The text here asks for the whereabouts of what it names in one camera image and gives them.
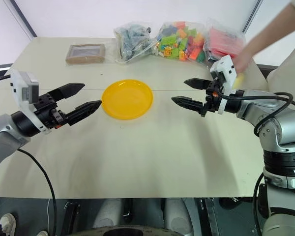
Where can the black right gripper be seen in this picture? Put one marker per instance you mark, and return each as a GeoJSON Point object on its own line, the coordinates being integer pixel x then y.
{"type": "Point", "coordinates": [212, 99]}

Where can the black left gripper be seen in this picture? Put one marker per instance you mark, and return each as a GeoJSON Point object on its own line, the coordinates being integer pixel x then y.
{"type": "Point", "coordinates": [48, 110]}

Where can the small yellow object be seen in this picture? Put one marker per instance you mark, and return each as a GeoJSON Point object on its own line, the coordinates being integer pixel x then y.
{"type": "Point", "coordinates": [238, 81]}

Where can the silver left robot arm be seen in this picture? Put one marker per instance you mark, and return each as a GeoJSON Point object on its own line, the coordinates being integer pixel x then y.
{"type": "Point", "coordinates": [5, 132]}

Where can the person's bare forearm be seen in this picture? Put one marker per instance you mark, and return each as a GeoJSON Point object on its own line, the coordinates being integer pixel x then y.
{"type": "Point", "coordinates": [273, 29]}

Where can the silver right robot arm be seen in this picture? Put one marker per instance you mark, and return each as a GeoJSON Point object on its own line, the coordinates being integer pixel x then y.
{"type": "Point", "coordinates": [280, 127]}

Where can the yellow plastic plate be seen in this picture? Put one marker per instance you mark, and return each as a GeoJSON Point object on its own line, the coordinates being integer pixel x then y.
{"type": "Point", "coordinates": [127, 99]}

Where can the person's bare hand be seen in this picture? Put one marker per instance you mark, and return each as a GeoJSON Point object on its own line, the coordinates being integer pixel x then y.
{"type": "Point", "coordinates": [243, 61]}

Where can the brown cardboard window box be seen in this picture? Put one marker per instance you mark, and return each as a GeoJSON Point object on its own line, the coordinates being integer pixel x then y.
{"type": "Point", "coordinates": [86, 52]}

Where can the clear bag of colourful bricks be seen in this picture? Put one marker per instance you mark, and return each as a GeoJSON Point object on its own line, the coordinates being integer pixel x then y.
{"type": "Point", "coordinates": [180, 40]}

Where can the clear bag of pink pieces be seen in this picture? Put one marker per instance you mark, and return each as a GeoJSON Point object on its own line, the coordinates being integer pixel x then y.
{"type": "Point", "coordinates": [222, 41]}

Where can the clear bag of grey bricks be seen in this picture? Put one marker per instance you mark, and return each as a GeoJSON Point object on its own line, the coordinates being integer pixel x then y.
{"type": "Point", "coordinates": [134, 40]}

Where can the white shoe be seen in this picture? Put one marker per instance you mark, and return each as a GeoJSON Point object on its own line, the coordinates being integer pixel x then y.
{"type": "Point", "coordinates": [8, 223]}
{"type": "Point", "coordinates": [42, 233]}

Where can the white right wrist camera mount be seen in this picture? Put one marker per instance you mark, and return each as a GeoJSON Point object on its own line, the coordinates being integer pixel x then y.
{"type": "Point", "coordinates": [226, 68]}

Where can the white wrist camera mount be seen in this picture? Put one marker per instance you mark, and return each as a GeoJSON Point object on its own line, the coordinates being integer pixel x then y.
{"type": "Point", "coordinates": [22, 86]}
{"type": "Point", "coordinates": [226, 68]}

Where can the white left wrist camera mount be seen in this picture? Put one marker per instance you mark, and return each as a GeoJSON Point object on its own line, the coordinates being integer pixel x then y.
{"type": "Point", "coordinates": [22, 86]}

